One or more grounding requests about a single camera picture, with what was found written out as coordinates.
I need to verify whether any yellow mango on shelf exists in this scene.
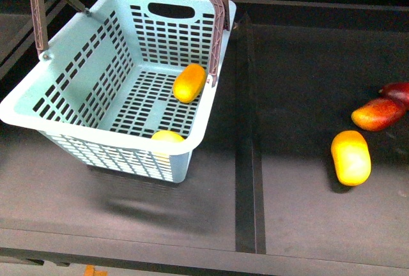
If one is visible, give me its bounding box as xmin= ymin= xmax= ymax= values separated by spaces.
xmin=331 ymin=130 xmax=372 ymax=187

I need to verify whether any light blue plastic basket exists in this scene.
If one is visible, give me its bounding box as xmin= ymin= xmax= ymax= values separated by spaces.
xmin=1 ymin=0 xmax=236 ymax=183

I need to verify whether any yellow mango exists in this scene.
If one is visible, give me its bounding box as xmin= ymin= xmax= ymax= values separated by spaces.
xmin=331 ymin=130 xmax=372 ymax=187
xmin=173 ymin=63 xmax=207 ymax=104

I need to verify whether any dark wooden display stand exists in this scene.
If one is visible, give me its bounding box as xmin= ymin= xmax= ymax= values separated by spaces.
xmin=1 ymin=0 xmax=408 ymax=275

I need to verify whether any dark red mango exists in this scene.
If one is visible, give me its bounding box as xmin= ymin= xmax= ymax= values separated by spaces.
xmin=379 ymin=82 xmax=409 ymax=110

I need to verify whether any yellow lemon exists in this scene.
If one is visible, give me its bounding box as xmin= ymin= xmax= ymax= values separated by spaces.
xmin=151 ymin=130 xmax=185 ymax=143

